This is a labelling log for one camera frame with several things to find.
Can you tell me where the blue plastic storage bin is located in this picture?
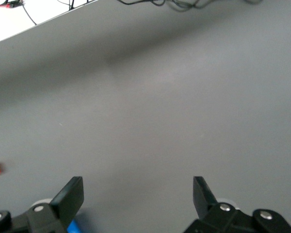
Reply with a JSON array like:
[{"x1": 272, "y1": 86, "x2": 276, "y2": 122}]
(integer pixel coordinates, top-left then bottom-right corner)
[{"x1": 67, "y1": 218, "x2": 84, "y2": 233}]

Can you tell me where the dark grey table mat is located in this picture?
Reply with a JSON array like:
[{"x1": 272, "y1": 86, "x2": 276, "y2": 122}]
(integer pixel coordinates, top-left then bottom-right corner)
[{"x1": 0, "y1": 0, "x2": 291, "y2": 233}]

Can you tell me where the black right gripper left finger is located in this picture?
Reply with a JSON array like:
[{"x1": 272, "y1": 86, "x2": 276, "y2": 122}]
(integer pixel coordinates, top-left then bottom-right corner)
[{"x1": 0, "y1": 176, "x2": 84, "y2": 233}]

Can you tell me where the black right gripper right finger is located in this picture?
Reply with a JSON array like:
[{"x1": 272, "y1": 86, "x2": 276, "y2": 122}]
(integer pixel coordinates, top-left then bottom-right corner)
[{"x1": 184, "y1": 176, "x2": 291, "y2": 233}]

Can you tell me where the red and black wire bundle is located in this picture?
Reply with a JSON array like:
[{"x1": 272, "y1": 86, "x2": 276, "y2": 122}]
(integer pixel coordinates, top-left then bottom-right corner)
[{"x1": 0, "y1": 0, "x2": 25, "y2": 8}]

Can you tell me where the thin black tangled cable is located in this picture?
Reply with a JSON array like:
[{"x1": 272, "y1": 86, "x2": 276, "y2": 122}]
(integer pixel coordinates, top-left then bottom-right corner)
[{"x1": 117, "y1": 0, "x2": 202, "y2": 13}]

